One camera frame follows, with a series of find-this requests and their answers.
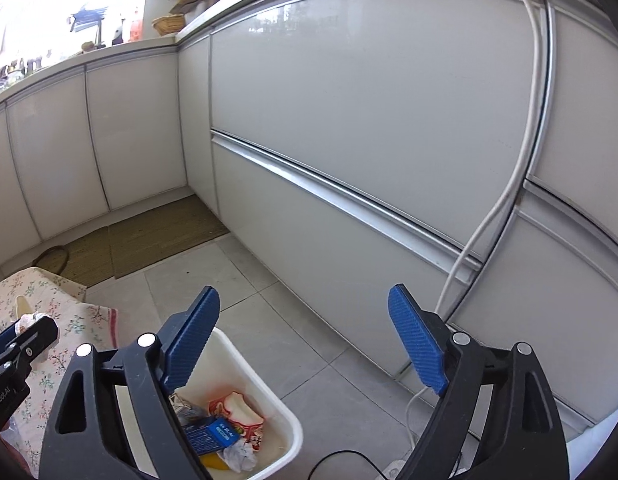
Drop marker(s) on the wicker basket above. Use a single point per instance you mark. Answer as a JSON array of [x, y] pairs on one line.
[[169, 25]]

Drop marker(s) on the white power strip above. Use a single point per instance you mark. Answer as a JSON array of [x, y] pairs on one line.
[[396, 471]]

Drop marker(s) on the row of small jars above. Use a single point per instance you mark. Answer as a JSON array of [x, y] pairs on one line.
[[14, 77]]

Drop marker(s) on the white plastic bin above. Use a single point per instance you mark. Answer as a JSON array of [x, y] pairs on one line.
[[234, 365]]

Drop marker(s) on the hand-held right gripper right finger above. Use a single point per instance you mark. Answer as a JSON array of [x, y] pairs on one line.
[[416, 340]]

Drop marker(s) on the white cabinet with doors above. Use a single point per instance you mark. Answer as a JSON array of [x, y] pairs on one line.
[[134, 135]]

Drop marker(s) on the red bottle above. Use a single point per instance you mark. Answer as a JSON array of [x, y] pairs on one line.
[[135, 30]]

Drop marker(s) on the red snack packet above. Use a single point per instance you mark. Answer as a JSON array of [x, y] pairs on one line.
[[239, 410]]

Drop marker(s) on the metal tray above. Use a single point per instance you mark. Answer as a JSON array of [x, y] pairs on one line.
[[199, 2]]

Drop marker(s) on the blue carton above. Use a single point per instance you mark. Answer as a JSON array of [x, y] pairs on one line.
[[214, 432]]

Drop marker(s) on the white tissue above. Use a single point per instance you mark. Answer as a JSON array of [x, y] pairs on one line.
[[239, 455]]

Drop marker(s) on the yellow peel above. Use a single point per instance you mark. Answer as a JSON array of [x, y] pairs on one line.
[[214, 461]]

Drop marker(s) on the floral tablecloth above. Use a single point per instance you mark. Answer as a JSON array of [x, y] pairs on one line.
[[74, 320]]

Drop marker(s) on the kitchen window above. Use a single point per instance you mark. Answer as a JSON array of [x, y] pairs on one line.
[[49, 0]]

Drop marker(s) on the brown oval floor object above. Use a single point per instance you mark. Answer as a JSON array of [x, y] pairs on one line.
[[41, 255]]

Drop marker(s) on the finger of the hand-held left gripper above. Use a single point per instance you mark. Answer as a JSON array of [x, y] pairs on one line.
[[0, 342], [39, 335]]

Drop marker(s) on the white cabinet with drawers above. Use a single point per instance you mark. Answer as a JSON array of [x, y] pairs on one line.
[[364, 110]]

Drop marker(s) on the dark blue utensil stand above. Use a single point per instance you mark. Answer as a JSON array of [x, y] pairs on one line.
[[89, 17]]

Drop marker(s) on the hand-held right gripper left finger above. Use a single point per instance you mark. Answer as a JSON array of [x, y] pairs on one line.
[[191, 340]]

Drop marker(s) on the brown woven floor mat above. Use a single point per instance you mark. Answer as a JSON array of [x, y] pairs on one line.
[[164, 232], [89, 260]]

